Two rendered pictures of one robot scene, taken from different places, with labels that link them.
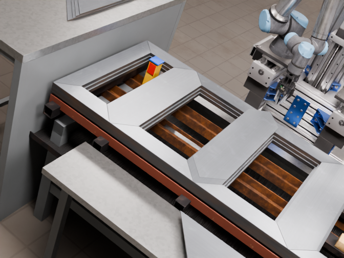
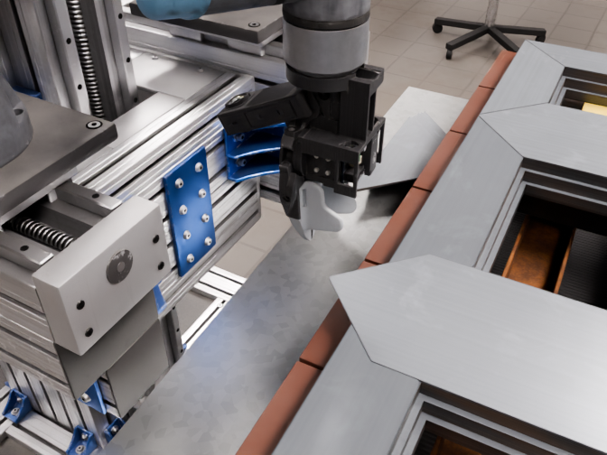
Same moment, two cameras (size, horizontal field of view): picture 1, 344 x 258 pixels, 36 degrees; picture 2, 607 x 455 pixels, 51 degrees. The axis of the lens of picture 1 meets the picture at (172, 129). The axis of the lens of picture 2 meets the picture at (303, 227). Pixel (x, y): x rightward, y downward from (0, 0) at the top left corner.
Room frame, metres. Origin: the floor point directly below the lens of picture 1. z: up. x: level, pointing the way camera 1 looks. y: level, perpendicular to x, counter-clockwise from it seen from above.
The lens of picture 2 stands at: (2.32, 0.09, 1.37)
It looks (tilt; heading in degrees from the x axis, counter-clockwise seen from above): 39 degrees down; 277
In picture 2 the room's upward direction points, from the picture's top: straight up
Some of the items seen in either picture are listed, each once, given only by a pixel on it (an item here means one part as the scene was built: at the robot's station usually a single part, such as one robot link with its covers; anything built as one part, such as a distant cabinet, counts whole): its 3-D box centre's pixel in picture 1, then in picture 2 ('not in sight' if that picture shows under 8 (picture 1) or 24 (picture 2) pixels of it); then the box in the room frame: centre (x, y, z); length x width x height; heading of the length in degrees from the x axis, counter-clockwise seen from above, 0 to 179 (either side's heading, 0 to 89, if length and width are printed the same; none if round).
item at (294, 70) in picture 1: (296, 68); (326, 39); (2.36, -0.45, 1.14); 0.08 x 0.08 x 0.05
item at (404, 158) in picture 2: not in sight; (420, 154); (2.22, -0.98, 0.70); 0.39 x 0.12 x 0.04; 69
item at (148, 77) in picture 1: (151, 77); not in sight; (2.38, 0.21, 0.78); 0.05 x 0.05 x 0.19; 69
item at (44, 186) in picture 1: (51, 172); not in sight; (1.89, 0.48, 0.34); 0.06 x 0.06 x 0.68; 69
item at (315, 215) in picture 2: (276, 97); (318, 218); (2.37, -0.43, 0.96); 0.06 x 0.03 x 0.09; 161
